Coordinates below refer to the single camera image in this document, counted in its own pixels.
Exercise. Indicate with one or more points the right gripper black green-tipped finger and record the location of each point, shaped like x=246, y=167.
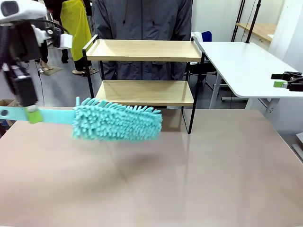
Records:
x=280, y=84
x=293, y=75

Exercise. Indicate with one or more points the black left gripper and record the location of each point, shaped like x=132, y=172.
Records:
x=27, y=42

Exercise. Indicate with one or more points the teal chenille duster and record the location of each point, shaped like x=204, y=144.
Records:
x=118, y=123

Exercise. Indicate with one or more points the two-tier wooden black-framed shelf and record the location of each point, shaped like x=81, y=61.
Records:
x=142, y=53

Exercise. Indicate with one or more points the cardboard box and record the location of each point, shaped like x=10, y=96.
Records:
x=7, y=102

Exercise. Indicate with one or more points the brown floor mat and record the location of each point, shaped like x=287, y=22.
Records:
x=53, y=70

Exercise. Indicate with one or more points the person in dark clothes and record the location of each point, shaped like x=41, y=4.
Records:
x=43, y=56

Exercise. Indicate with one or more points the large white table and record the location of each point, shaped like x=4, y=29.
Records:
x=236, y=61

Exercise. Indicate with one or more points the light wooden desk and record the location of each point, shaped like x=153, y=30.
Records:
x=262, y=29

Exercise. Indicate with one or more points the black stand pole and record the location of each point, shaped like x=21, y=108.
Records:
x=254, y=21

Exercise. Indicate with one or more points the black tripod stand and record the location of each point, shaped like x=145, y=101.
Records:
x=234, y=33

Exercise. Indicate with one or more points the person in yellow apron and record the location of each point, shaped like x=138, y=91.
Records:
x=78, y=28

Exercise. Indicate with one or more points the white cloth on chair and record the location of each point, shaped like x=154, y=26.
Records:
x=196, y=36

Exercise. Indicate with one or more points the person in grey jacket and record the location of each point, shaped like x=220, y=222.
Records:
x=142, y=19

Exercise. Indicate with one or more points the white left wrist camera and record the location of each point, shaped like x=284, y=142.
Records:
x=66, y=41

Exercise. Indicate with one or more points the grey aluminium rail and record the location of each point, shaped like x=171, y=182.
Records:
x=299, y=153

